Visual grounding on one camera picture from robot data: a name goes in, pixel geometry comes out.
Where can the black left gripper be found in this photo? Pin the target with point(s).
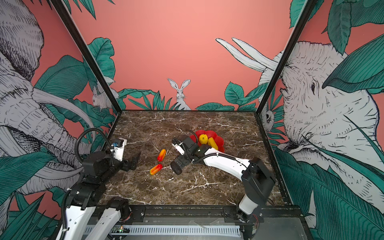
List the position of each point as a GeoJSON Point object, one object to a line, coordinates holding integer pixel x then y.
{"type": "Point", "coordinates": [126, 166]}

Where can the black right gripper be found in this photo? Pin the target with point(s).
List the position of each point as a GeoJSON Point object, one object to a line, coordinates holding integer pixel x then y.
{"type": "Point", "coordinates": [185, 161]}

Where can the red yellow fake fruit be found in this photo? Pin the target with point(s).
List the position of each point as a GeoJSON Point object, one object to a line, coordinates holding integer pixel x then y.
{"type": "Point", "coordinates": [156, 169]}
{"type": "Point", "coordinates": [161, 155]}

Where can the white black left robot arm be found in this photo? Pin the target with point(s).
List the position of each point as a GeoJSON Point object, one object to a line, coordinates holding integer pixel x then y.
{"type": "Point", "coordinates": [81, 200]}

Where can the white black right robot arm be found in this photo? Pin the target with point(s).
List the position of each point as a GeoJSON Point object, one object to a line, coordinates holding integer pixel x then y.
{"type": "Point", "coordinates": [257, 180]}

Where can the red flower-shaped fruit bowl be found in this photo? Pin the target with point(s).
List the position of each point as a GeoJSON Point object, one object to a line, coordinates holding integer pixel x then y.
{"type": "Point", "coordinates": [219, 141]}

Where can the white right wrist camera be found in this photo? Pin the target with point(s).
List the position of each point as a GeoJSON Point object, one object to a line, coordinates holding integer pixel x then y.
{"type": "Point", "coordinates": [179, 149]}

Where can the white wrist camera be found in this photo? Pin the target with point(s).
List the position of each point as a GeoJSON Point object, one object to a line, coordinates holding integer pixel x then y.
{"type": "Point", "coordinates": [118, 146]}
{"type": "Point", "coordinates": [179, 149]}

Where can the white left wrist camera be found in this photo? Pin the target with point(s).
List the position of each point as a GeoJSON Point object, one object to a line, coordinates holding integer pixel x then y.
{"type": "Point", "coordinates": [118, 146]}

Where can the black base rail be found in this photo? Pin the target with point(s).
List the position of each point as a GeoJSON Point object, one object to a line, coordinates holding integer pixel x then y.
{"type": "Point", "coordinates": [230, 214]}

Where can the white slotted cable duct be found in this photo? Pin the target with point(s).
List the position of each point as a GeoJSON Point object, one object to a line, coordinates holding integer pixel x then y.
{"type": "Point", "coordinates": [187, 230]}

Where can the black corner frame post left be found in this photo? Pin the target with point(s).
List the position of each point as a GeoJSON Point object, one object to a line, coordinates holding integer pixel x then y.
{"type": "Point", "coordinates": [66, 18]}

